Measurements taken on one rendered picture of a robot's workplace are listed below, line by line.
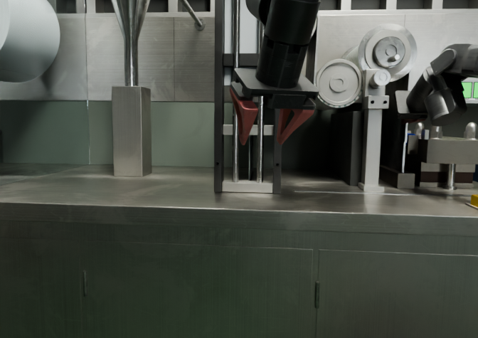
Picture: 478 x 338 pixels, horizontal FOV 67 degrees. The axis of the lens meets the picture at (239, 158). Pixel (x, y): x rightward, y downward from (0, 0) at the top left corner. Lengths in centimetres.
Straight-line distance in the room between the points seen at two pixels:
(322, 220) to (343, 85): 42
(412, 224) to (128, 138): 79
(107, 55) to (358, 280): 112
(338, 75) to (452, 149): 34
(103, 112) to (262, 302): 94
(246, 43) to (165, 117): 56
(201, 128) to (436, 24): 88
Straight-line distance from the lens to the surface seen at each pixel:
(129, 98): 112
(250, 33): 90
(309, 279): 79
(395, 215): 75
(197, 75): 134
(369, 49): 102
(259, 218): 71
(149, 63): 139
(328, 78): 100
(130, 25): 116
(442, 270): 84
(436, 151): 103
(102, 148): 145
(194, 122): 133
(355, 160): 101
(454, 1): 159
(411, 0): 154
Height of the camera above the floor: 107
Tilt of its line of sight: 6 degrees down
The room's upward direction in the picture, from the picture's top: 1 degrees clockwise
